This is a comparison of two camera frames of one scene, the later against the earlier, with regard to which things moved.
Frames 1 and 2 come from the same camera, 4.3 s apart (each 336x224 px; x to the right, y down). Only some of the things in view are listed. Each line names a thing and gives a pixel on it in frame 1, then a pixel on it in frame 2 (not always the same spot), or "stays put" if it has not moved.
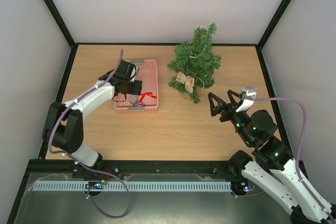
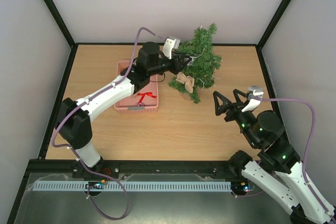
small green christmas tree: [198, 58] stays put
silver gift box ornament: [133, 99] → [190, 63]
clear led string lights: [197, 55] stays put
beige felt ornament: [188, 81] stays put
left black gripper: [137, 91] → [178, 60]
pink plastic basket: [148, 101] stays put
